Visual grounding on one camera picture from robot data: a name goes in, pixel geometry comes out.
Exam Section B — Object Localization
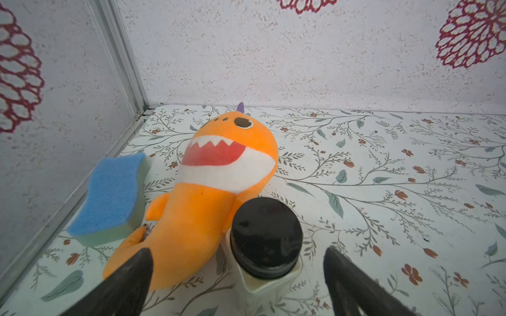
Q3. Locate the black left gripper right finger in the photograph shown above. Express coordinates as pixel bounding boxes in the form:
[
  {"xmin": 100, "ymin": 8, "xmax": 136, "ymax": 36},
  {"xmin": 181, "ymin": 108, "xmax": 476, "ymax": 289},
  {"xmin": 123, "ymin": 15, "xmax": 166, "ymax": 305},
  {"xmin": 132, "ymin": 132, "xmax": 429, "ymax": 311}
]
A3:
[{"xmin": 323, "ymin": 246, "xmax": 414, "ymax": 315}]

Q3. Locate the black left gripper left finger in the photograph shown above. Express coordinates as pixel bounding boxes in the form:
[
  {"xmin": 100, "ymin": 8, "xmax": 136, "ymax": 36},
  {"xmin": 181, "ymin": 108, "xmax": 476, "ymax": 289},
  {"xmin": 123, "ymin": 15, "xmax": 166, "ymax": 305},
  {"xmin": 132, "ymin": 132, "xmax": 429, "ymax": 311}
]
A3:
[{"xmin": 63, "ymin": 248, "xmax": 154, "ymax": 315}]

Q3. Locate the black capped square bottle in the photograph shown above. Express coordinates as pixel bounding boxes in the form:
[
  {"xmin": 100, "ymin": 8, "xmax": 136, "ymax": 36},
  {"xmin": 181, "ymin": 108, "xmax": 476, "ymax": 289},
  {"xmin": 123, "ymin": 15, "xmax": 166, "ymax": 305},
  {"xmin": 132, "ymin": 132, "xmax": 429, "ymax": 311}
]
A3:
[{"xmin": 221, "ymin": 197, "xmax": 303, "ymax": 315}]

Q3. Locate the blue green sponge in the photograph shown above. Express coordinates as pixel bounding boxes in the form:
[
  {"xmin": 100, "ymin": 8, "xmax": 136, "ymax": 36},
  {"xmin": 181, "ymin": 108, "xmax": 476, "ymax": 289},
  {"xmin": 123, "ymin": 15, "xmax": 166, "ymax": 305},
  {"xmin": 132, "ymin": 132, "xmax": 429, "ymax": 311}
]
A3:
[{"xmin": 67, "ymin": 153, "xmax": 150, "ymax": 247}]

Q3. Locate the orange shark plush toy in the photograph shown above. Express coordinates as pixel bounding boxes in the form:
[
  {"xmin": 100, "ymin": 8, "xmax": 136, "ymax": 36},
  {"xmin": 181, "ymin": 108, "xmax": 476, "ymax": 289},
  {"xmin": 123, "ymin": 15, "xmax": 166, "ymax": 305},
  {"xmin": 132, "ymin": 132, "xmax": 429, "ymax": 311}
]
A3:
[{"xmin": 103, "ymin": 105, "xmax": 279, "ymax": 290}]

